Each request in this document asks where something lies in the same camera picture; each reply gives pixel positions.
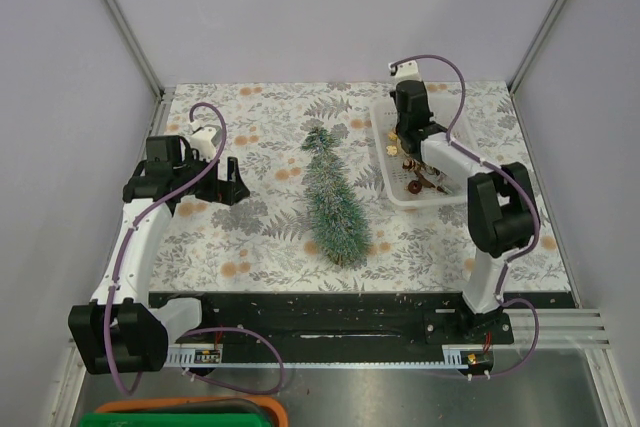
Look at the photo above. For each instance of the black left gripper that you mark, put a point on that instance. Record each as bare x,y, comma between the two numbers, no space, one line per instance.
227,192

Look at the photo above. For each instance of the small green christmas tree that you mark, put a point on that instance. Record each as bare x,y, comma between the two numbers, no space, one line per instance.
338,221

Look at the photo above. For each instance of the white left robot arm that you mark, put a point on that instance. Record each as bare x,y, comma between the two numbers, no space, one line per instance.
117,330

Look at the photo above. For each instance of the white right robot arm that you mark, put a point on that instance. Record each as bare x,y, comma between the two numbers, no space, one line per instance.
502,216

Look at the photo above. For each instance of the white plastic basket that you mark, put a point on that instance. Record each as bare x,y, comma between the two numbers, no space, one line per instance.
449,182

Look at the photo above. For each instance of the brown ribbon ornaments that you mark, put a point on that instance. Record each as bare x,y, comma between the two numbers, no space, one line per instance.
425,179

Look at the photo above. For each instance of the orange plastic bin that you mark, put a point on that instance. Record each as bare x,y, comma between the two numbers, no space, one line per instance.
266,405

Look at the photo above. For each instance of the green plastic bin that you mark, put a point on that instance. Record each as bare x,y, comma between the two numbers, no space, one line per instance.
172,420

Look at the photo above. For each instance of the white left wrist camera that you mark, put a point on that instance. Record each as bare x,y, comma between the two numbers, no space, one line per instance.
205,139

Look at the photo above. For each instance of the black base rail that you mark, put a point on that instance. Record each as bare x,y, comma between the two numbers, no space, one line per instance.
344,327

